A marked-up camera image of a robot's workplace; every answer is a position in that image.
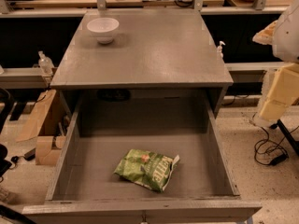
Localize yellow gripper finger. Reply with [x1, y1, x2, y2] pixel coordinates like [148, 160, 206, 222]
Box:
[259, 63, 299, 121]
[252, 21, 277, 45]

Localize green jalapeno chip bag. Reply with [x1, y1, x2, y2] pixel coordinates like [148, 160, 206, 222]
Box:
[114, 149, 180, 192]

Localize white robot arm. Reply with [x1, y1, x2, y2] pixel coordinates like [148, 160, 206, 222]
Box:
[252, 0, 299, 124]

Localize open grey top drawer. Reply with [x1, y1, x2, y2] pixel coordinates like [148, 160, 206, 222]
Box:
[21, 94, 263, 224]

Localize small white pump bottle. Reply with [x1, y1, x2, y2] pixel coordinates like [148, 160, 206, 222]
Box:
[217, 41, 226, 58]

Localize grey wooden cabinet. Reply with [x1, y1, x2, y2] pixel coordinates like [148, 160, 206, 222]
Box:
[51, 8, 233, 112]

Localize white bowl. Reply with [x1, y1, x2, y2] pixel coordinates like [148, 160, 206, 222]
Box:
[87, 18, 120, 44]

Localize clear pump bottle left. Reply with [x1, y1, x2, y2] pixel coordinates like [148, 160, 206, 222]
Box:
[38, 51, 54, 75]

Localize brown cardboard box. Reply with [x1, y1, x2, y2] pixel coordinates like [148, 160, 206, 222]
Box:
[16, 90, 70, 166]

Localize black chair edge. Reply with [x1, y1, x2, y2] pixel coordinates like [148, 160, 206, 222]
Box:
[0, 88, 14, 177]

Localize black power adapter cable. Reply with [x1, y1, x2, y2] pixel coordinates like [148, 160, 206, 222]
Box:
[253, 125, 299, 167]

